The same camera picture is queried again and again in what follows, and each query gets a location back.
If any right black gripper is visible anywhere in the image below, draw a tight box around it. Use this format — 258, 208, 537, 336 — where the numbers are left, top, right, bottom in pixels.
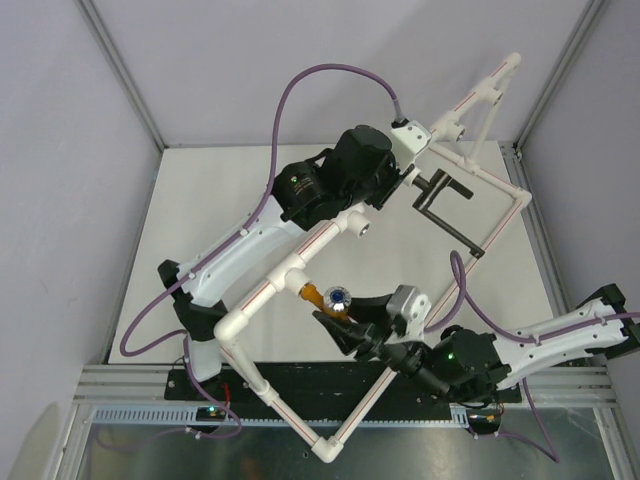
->
312, 293, 449, 401

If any gold faucet with chrome knob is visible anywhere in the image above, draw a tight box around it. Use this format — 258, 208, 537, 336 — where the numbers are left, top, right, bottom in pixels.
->
299, 283, 352, 322

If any white PVC pipe frame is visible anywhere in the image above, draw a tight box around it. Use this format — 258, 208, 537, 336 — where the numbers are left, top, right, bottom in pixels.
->
214, 52, 532, 463

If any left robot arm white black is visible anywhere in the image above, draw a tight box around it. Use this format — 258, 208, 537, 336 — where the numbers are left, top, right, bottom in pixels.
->
158, 124, 431, 399

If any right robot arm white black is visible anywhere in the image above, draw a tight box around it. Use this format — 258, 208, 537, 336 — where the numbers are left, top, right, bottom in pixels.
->
313, 285, 639, 404

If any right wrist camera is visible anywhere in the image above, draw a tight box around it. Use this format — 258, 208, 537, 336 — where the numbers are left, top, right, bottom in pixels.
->
386, 285, 431, 344

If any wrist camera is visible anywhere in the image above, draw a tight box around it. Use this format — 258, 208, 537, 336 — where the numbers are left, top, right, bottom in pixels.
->
389, 121, 432, 171
386, 285, 431, 344

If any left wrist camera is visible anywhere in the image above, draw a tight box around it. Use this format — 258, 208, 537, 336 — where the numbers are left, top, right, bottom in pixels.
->
389, 121, 432, 171

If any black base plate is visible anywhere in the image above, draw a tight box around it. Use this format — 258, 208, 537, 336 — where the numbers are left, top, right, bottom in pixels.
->
164, 359, 524, 426

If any white slotted cable duct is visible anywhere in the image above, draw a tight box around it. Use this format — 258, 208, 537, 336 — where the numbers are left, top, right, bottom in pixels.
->
93, 405, 500, 428

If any aluminium frame rail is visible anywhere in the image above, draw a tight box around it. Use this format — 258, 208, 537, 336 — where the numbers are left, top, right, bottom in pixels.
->
73, 365, 619, 408

